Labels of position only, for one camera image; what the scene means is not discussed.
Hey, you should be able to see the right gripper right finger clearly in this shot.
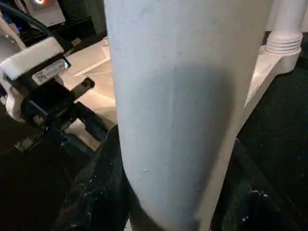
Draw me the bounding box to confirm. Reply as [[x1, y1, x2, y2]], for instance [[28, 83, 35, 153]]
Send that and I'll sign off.
[[211, 137, 308, 231]]

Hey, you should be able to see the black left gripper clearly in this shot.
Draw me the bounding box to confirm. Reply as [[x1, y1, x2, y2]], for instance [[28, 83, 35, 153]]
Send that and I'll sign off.
[[20, 76, 113, 145]]

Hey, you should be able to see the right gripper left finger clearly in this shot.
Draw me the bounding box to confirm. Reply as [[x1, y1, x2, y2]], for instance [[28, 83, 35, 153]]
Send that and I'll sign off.
[[57, 124, 136, 231]]

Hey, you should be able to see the white plastic table top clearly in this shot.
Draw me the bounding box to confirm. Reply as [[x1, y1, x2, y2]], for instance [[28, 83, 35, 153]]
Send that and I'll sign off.
[[64, 31, 304, 151]]

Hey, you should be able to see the white plastic table leg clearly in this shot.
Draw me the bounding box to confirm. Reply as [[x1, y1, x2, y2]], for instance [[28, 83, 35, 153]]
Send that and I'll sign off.
[[103, 0, 275, 231], [263, 0, 304, 56]]

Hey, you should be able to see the black work mat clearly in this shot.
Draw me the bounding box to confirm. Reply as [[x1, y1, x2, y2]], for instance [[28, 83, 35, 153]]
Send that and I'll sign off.
[[0, 66, 308, 231]]

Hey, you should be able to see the white background box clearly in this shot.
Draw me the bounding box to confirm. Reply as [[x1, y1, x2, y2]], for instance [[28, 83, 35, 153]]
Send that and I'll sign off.
[[28, 0, 66, 28]]

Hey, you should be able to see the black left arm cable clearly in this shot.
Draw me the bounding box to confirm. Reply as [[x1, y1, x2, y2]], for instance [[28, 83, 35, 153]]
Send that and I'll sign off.
[[0, 1, 74, 52]]

